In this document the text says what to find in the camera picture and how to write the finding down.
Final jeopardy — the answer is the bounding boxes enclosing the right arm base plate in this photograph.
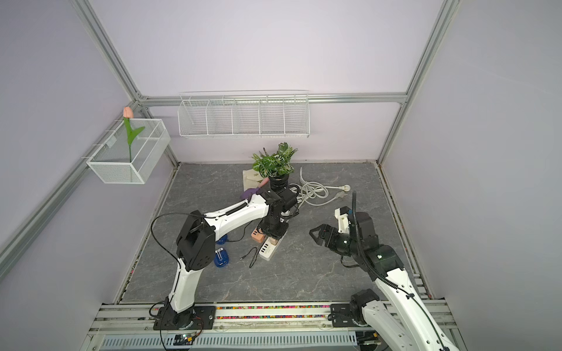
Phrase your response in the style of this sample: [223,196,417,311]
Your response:
[327,301,395,330]

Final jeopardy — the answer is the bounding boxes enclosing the white mesh wall basket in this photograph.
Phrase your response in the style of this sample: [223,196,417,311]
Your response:
[86,118,171,184]

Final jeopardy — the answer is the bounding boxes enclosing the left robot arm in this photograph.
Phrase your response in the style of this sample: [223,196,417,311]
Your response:
[168,188,297,314]

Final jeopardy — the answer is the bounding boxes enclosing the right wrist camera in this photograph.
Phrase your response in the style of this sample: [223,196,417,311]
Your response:
[335,206,352,234]

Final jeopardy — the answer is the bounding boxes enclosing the white power strip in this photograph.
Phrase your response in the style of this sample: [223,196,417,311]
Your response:
[258,237,282,261]

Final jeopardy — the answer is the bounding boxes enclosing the orange power strip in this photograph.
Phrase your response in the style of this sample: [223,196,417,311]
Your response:
[251,228,266,244]

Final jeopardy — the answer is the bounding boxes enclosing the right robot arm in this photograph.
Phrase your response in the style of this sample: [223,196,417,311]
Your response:
[309,194,457,350]

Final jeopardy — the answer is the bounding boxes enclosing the blue electric shaver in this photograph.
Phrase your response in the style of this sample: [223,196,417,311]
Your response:
[214,247,230,268]
[216,234,228,245]

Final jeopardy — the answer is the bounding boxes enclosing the purple pink garden trowel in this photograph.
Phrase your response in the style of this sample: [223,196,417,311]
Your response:
[241,178,269,200]

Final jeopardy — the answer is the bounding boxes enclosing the black USB cable spare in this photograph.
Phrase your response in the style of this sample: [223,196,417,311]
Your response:
[226,218,256,244]

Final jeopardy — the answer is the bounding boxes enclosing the white gardening glove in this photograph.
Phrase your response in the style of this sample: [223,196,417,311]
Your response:
[242,169,263,191]

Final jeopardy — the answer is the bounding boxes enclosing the white wire wall shelf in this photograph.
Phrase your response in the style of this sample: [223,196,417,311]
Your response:
[178,90,311,138]

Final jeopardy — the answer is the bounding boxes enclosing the artificial pink tulip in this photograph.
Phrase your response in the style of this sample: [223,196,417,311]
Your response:
[123,107,145,162]

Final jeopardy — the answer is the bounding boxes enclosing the potted green plant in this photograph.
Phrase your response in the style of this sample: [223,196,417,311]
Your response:
[252,142,298,192]

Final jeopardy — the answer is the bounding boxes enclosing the white coiled power cords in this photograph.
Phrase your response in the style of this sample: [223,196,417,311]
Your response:
[289,166,352,208]

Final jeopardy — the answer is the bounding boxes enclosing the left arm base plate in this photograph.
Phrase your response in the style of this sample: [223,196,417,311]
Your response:
[153,306,217,331]

